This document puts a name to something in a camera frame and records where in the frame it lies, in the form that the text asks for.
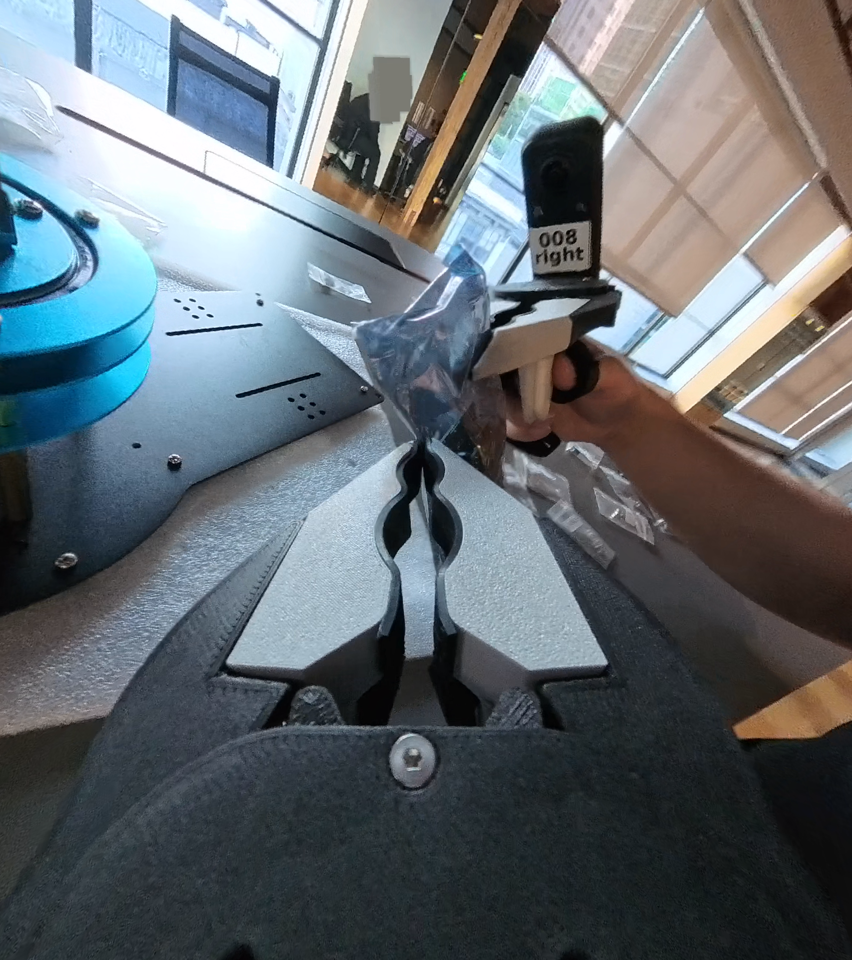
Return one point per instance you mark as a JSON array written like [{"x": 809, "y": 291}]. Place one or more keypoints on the black office chair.
[{"x": 224, "y": 98}]

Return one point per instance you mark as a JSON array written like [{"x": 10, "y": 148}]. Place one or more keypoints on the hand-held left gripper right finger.
[{"x": 523, "y": 600}]

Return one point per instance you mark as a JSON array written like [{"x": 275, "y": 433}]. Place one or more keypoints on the silver plastic parts bag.
[{"x": 426, "y": 345}]

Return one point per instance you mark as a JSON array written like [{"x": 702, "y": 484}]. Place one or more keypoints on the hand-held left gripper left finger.
[{"x": 314, "y": 600}]

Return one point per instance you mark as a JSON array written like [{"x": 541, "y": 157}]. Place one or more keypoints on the black metal base plate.
[{"x": 231, "y": 390}]

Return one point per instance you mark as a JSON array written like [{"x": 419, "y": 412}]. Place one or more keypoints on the person's right hand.
[{"x": 621, "y": 398}]

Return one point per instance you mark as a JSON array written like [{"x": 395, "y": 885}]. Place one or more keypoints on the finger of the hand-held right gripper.
[{"x": 523, "y": 348}]

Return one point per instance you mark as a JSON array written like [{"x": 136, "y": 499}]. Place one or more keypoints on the scattered small clear parts bags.
[{"x": 576, "y": 510}]

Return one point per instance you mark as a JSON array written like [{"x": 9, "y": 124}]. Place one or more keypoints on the blue toy robot arm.
[{"x": 21, "y": 300}]

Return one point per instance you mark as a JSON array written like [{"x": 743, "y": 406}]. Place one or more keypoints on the person's right forearm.
[{"x": 786, "y": 510}]

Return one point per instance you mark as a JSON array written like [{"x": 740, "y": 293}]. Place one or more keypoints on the large office windows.
[{"x": 666, "y": 180}]

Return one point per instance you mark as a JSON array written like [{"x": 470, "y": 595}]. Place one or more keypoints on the white foam sheet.
[{"x": 141, "y": 600}]

